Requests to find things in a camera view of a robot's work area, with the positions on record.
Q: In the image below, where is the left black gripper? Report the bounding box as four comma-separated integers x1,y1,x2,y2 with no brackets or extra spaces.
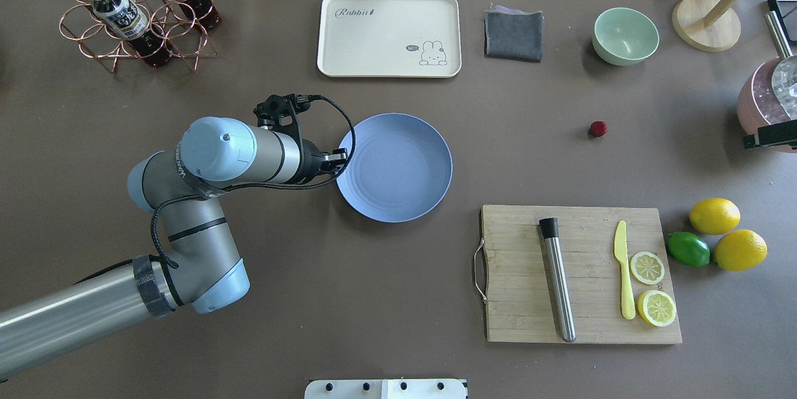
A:
299,141,348,184

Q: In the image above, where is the blue plate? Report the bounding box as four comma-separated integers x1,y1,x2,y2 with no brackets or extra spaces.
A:
337,113,453,223

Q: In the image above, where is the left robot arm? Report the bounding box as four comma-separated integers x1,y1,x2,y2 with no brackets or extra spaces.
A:
2,110,367,398

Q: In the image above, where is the red strawberry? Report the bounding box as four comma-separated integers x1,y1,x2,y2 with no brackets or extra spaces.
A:
588,121,608,138

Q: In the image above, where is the pink bowl of ice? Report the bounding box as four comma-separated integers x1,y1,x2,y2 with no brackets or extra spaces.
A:
737,57,791,137

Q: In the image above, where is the steel ice scoop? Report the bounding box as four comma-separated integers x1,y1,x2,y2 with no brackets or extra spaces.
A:
765,11,796,120

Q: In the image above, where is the whole yellow lemon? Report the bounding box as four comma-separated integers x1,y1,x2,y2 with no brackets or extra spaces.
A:
688,197,741,235
714,229,768,271

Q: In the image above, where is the wooden cup tree stand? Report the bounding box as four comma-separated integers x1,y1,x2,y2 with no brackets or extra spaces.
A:
671,0,741,52

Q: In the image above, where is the cream rabbit tray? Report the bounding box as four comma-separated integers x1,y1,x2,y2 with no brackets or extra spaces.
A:
316,0,462,78

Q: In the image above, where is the green lime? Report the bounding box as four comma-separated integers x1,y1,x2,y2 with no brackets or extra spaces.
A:
667,232,711,268

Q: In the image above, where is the mint green bowl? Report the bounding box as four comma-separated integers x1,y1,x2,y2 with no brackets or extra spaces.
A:
592,7,660,67

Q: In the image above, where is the lemon slice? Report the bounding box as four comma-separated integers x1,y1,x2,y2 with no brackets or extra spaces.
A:
629,251,666,285

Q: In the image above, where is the grey folded cloth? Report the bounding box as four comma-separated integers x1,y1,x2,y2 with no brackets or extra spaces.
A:
484,5,544,62

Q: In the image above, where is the lemon half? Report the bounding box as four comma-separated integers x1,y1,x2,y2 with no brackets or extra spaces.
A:
637,289,677,326

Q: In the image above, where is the bamboo cutting board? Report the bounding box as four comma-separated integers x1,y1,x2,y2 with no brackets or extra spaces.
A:
481,204,681,345

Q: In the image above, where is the yellow plastic knife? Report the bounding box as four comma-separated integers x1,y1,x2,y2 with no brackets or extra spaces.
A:
614,220,636,320

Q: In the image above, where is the steel muddler black tip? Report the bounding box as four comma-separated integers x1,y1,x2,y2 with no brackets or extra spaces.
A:
539,217,577,343

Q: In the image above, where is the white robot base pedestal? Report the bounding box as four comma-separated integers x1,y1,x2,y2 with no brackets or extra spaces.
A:
304,378,469,398

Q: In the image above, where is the copper wire bottle rack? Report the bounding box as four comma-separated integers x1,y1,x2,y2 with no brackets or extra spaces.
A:
58,0,221,73

